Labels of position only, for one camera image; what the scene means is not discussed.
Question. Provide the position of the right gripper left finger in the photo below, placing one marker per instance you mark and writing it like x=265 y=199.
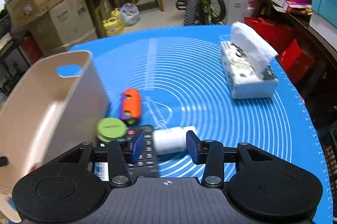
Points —
x=120 y=153

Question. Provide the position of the white tissue box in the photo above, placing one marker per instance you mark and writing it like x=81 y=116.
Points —
x=246 y=59

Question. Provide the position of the white pill bottle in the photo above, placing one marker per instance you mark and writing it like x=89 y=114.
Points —
x=171 y=140

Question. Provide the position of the beige plastic storage bin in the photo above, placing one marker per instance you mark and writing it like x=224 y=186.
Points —
x=54 y=107

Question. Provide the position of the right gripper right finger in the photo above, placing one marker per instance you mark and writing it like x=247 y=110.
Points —
x=210 y=154

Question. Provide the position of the blue silicone baking mat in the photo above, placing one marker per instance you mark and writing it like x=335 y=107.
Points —
x=179 y=75

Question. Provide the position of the middle stacked cardboard box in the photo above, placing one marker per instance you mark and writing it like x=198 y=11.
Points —
x=65 y=25

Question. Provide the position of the green round tin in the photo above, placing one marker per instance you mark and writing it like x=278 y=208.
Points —
x=110 y=129

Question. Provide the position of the orange purple toy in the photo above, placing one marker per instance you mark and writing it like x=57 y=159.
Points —
x=130 y=107

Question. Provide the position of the grey plastic bag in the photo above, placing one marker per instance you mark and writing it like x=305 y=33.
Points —
x=130 y=14

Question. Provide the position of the black remote control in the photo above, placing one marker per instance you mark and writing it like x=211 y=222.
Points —
x=147 y=164

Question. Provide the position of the yellow detergent jug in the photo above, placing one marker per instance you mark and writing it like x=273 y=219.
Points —
x=114 y=25

